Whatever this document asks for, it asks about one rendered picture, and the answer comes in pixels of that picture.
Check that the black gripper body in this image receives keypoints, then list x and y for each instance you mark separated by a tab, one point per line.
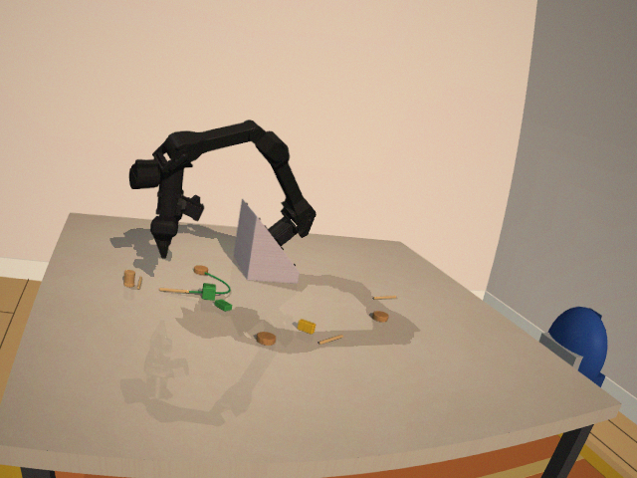
166	205

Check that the yellow rectangular block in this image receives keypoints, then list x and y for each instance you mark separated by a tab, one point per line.
306	326

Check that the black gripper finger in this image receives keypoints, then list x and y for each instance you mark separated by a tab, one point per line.
162	241
178	218

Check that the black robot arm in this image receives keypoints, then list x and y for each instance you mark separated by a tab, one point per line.
184	147

